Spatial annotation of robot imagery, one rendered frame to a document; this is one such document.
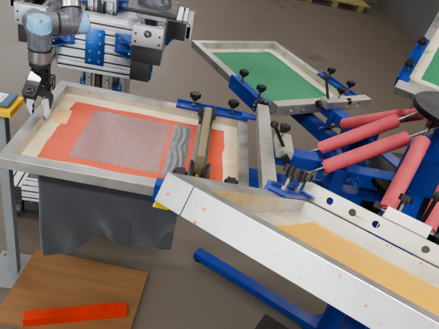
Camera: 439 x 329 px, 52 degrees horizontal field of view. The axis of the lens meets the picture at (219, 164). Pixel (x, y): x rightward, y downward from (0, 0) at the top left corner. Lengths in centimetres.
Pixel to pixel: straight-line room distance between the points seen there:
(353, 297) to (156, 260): 213
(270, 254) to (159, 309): 189
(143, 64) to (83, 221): 82
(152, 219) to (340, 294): 118
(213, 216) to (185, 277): 200
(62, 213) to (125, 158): 29
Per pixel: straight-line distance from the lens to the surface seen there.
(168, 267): 254
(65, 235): 176
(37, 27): 159
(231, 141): 180
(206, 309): 240
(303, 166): 168
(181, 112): 189
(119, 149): 163
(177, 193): 53
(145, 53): 213
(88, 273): 246
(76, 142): 165
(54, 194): 163
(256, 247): 49
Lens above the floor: 187
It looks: 34 degrees down
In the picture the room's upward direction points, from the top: 13 degrees clockwise
